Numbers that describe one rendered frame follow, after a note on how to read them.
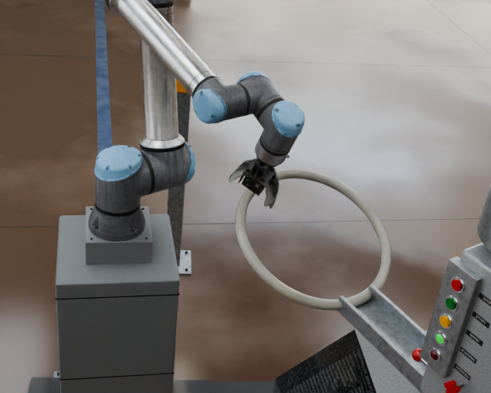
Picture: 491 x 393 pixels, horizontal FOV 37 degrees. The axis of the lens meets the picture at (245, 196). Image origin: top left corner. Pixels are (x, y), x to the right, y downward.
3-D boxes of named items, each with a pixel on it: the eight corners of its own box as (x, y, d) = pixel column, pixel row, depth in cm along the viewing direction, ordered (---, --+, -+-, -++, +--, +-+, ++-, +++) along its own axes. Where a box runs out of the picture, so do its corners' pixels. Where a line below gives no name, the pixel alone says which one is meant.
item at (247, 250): (418, 283, 221) (423, 277, 219) (287, 335, 196) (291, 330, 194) (333, 159, 242) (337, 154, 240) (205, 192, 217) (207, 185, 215)
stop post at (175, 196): (190, 252, 399) (205, 62, 341) (191, 274, 382) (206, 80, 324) (153, 250, 396) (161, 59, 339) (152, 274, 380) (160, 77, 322)
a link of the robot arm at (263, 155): (269, 125, 204) (298, 145, 203) (263, 137, 208) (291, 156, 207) (253, 143, 198) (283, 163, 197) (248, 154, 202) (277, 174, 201)
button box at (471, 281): (452, 375, 168) (485, 277, 153) (443, 379, 166) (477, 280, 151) (426, 352, 173) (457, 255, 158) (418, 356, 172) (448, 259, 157)
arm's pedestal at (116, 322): (48, 472, 275) (37, 295, 230) (54, 373, 316) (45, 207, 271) (182, 461, 285) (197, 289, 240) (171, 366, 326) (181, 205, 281)
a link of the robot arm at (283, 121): (293, 94, 196) (315, 122, 192) (277, 125, 205) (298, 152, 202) (266, 101, 191) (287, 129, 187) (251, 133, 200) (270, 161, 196)
